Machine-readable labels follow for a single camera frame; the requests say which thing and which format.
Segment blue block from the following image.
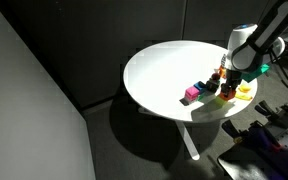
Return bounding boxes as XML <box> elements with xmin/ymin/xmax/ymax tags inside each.
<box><xmin>194</xmin><ymin>81</ymin><xmax>206</xmax><ymax>93</ymax></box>

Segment light green block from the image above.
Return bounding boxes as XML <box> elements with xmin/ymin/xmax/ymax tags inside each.
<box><xmin>215</xmin><ymin>97</ymin><xmax>227</xmax><ymax>107</ymax></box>

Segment purple clamp with orange tip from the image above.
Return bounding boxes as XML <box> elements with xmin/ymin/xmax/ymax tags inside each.
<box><xmin>255</xmin><ymin>101</ymin><xmax>288</xmax><ymax>129</ymax></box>

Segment dark red ball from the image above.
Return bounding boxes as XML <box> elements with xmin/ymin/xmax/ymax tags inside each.
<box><xmin>211</xmin><ymin>73</ymin><xmax>220</xmax><ymax>81</ymax></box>

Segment magenta block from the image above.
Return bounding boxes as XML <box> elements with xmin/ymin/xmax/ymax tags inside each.
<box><xmin>185</xmin><ymin>86</ymin><xmax>199</xmax><ymax>101</ymax></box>

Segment white table leg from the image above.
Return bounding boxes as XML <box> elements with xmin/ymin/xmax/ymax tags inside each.
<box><xmin>176</xmin><ymin>121</ymin><xmax>200</xmax><ymax>161</ymax></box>

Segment yellow banana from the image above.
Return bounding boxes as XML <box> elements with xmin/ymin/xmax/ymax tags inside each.
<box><xmin>235</xmin><ymin>92</ymin><xmax>253</xmax><ymax>101</ymax></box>

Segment black perforated equipment cart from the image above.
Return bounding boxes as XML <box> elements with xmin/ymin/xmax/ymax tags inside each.
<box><xmin>217</xmin><ymin>120</ymin><xmax>288</xmax><ymax>180</ymax></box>

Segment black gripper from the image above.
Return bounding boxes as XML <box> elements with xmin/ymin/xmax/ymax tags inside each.
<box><xmin>221</xmin><ymin>70</ymin><xmax>242</xmax><ymax>98</ymax></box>

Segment round white table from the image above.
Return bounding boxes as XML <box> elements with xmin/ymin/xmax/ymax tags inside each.
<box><xmin>123</xmin><ymin>41</ymin><xmax>250</xmax><ymax>123</ymax></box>

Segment teal green block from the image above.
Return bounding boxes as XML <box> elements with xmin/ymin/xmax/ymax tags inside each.
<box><xmin>197</xmin><ymin>92</ymin><xmax>206</xmax><ymax>101</ymax></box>

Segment orange colourful picture cube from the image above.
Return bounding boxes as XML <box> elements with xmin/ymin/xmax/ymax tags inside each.
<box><xmin>218</xmin><ymin>65</ymin><xmax>226</xmax><ymax>79</ymax></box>

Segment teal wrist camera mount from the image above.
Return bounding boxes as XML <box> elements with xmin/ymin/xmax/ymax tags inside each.
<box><xmin>241</xmin><ymin>64</ymin><xmax>270</xmax><ymax>82</ymax></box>

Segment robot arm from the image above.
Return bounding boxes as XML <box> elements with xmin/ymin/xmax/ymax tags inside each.
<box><xmin>221</xmin><ymin>0</ymin><xmax>288</xmax><ymax>98</ymax></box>

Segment orange block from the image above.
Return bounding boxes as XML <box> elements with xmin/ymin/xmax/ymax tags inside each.
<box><xmin>219</xmin><ymin>92</ymin><xmax>233</xmax><ymax>101</ymax></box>

